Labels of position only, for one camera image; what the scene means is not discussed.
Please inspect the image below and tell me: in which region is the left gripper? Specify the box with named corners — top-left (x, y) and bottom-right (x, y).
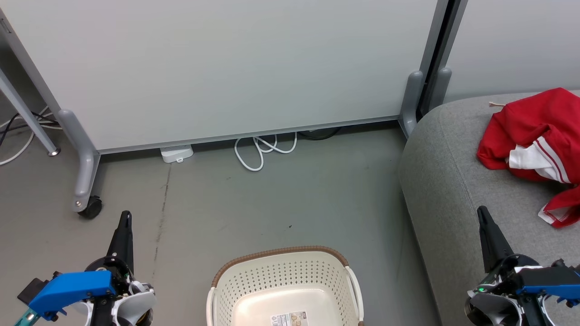
top-left (86, 211), bottom-right (156, 326)

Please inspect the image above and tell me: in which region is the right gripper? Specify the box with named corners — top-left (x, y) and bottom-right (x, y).
top-left (465, 206), bottom-right (545, 326)

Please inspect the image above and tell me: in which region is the red and white shirt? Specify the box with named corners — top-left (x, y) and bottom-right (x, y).
top-left (477, 87), bottom-right (580, 228)

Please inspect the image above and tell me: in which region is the grey fabric sofa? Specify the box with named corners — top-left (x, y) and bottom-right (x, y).
top-left (398, 91), bottom-right (580, 326)

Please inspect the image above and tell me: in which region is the black caster wheel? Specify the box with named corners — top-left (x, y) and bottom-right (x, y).
top-left (78, 196), bottom-right (103, 220)

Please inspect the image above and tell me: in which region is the long grey partition foot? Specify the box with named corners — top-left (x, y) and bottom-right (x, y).
top-left (58, 109), bottom-right (101, 213)

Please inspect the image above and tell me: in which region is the white power adapter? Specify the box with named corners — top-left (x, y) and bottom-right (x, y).
top-left (160, 145), bottom-right (194, 163)

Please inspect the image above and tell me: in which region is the cream perforated laundry basket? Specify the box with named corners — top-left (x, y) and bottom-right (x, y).
top-left (206, 246), bottom-right (365, 326)

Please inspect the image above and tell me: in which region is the grey metal table leg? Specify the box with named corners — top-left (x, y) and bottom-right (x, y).
top-left (0, 68), bottom-right (61, 157)

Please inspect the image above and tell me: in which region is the short grey partition foot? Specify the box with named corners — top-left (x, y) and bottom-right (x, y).
top-left (399, 70), bottom-right (424, 138)
top-left (428, 67), bottom-right (452, 111)

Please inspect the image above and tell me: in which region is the paper basket label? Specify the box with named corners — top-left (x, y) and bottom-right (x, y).
top-left (271, 311), bottom-right (309, 326)

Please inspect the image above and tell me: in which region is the large white partition panel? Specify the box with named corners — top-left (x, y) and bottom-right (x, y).
top-left (0, 0), bottom-right (449, 155)

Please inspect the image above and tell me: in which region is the narrow white partition panel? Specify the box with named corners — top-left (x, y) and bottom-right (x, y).
top-left (442, 0), bottom-right (580, 103)

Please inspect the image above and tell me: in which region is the teal left camera connector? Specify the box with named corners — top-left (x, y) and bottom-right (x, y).
top-left (14, 309), bottom-right (40, 326)

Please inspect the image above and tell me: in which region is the long white floor cable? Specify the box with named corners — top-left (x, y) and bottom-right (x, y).
top-left (0, 106), bottom-right (62, 166)

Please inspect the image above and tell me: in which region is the looped white power cable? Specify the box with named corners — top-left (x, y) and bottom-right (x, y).
top-left (234, 131), bottom-right (298, 172)

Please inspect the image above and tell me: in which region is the thin black cable bundle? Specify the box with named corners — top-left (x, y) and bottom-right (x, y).
top-left (0, 112), bottom-right (59, 145)

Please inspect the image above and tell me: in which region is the black floor cable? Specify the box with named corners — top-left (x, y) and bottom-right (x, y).
top-left (297, 127), bottom-right (341, 140)

